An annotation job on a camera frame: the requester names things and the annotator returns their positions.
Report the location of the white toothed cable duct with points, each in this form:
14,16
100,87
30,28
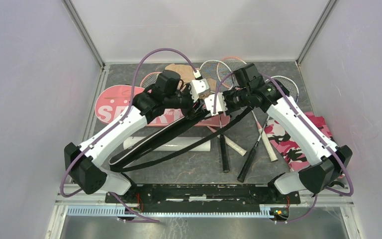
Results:
121,212

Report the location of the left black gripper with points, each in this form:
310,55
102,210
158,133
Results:
191,113

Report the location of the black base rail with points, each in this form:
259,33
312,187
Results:
206,198

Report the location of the black SPORT racket bag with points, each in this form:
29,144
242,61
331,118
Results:
119,163

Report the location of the white racket handle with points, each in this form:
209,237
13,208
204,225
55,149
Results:
235,146
268,146

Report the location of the pink SPORT racket bag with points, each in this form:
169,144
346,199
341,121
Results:
113,100

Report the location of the black racket handle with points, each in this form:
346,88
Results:
247,164
224,155

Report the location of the white racket handle left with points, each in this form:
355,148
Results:
235,146

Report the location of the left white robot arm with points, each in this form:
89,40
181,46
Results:
84,161

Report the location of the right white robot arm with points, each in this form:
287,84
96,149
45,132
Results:
327,161

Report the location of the white racket handle right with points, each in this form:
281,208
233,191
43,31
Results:
268,146

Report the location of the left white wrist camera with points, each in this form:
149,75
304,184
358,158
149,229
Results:
199,88

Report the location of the black racket handle left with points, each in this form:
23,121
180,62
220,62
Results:
224,155

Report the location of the pink camouflage cloth bag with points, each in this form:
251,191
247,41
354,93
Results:
287,147

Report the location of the white frame badminton racket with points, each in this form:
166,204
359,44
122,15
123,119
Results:
214,71

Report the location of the pink frame badminton racket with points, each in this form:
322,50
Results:
235,63

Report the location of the beige cloth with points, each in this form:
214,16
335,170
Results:
185,71

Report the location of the black racket handle right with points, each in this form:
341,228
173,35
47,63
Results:
247,164

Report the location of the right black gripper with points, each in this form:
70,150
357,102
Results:
225,94

